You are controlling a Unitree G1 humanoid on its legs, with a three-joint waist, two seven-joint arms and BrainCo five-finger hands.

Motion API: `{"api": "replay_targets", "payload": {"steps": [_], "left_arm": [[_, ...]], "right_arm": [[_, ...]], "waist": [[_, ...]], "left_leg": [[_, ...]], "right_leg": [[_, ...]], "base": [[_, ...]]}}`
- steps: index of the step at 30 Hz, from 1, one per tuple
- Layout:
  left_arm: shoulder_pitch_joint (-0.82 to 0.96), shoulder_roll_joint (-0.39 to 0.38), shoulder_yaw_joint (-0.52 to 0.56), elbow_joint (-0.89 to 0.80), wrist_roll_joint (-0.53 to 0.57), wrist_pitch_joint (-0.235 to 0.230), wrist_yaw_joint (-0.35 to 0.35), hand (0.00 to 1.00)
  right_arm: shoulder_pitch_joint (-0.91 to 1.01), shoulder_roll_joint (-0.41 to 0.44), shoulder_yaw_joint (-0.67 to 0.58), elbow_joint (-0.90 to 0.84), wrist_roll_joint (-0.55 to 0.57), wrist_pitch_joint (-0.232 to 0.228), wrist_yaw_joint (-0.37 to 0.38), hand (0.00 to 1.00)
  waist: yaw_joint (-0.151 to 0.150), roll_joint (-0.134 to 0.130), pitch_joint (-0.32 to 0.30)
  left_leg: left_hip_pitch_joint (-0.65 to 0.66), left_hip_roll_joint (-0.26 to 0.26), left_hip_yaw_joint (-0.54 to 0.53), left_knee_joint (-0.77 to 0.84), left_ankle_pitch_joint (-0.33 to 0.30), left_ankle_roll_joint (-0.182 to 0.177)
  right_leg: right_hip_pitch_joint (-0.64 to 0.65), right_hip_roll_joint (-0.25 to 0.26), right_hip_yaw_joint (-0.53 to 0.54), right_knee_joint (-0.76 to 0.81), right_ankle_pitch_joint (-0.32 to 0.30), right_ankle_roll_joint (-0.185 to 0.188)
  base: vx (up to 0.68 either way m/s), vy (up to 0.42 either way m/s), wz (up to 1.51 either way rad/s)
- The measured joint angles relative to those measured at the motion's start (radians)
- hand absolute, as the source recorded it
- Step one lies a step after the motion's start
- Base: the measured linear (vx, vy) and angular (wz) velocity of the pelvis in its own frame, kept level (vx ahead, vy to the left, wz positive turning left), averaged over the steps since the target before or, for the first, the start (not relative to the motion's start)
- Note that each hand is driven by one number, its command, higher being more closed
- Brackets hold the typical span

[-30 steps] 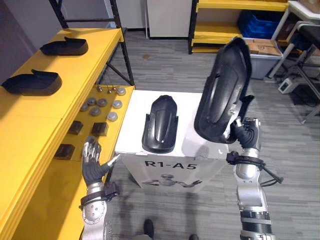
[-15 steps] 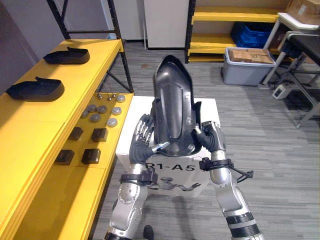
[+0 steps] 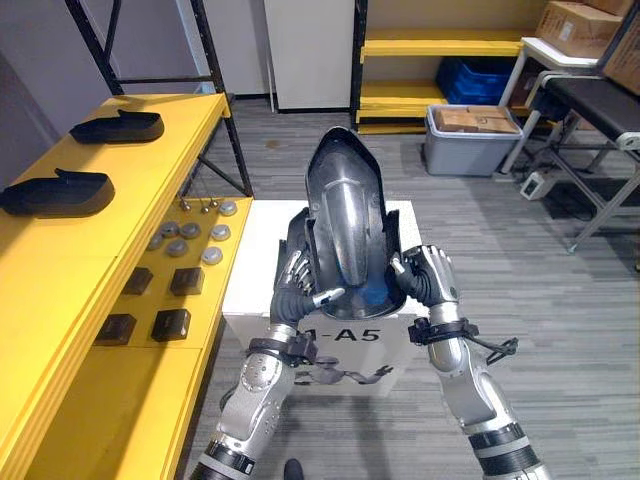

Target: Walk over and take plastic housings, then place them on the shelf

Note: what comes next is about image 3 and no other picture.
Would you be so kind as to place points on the white box with robot print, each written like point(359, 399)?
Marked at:
point(260, 250)

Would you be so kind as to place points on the dark grey plastic housing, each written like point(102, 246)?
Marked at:
point(347, 210)

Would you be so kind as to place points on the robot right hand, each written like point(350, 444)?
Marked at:
point(432, 280)

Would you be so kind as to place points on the black square block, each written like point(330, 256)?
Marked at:
point(116, 329)
point(172, 325)
point(137, 281)
point(187, 281)

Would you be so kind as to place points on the black left wrist clamp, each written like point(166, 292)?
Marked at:
point(295, 347)

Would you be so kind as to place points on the white cabinet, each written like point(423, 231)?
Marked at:
point(310, 50)

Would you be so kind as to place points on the robot dark foot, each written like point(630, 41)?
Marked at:
point(293, 471)

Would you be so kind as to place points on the black wrist clamp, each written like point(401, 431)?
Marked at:
point(440, 331)
point(295, 347)

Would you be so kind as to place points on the black belt conveyor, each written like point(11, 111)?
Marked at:
point(590, 100)

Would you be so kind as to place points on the robot left silver arm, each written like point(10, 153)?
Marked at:
point(255, 400)

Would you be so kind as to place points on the large brown cardboard box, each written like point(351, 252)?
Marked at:
point(575, 25)
point(627, 60)

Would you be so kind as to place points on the yellow shelf with black frame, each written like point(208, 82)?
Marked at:
point(75, 280)

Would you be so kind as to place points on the small brown cardboard box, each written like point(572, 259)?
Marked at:
point(452, 121)

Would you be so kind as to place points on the white power box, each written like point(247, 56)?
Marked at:
point(535, 186)

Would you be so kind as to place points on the brown cardboard box with print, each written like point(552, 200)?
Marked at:
point(492, 120)

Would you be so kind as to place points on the grey plastic bin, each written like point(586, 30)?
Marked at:
point(465, 155)

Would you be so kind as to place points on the yellow rack with black posts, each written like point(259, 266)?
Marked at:
point(430, 47)

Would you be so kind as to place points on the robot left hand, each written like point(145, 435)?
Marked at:
point(289, 305)

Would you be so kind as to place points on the round grey metal part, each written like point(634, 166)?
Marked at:
point(190, 230)
point(212, 255)
point(176, 247)
point(155, 242)
point(220, 232)
point(170, 228)
point(229, 206)

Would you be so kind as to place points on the black right wrist clamp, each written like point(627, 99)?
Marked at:
point(440, 331)

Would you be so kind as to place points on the blue plastic crate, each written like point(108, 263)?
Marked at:
point(477, 95)
point(475, 70)

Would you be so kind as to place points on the robot right silver arm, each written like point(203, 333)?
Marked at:
point(470, 390)

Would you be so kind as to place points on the black sole-shaped plastic housing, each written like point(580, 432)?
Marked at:
point(60, 195)
point(120, 127)

